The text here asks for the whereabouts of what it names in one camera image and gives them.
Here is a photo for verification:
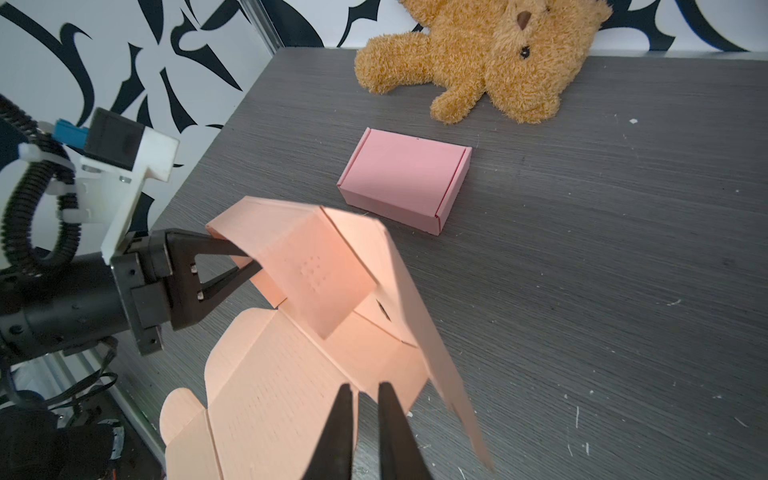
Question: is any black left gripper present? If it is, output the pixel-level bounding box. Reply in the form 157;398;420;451
1;229;262;363

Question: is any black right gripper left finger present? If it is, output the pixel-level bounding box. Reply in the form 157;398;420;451
302;384;354;480

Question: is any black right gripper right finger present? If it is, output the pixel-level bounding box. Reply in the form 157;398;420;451
378;382;433;480

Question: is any peach cardboard box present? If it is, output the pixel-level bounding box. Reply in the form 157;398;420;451
159;197;492;479

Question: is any pink cardboard box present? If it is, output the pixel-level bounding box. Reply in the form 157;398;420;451
337;128;473;236

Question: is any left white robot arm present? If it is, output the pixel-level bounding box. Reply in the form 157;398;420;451
1;100;260;479

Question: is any brown teddy bear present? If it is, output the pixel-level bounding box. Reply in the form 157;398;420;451
354;0;613;124

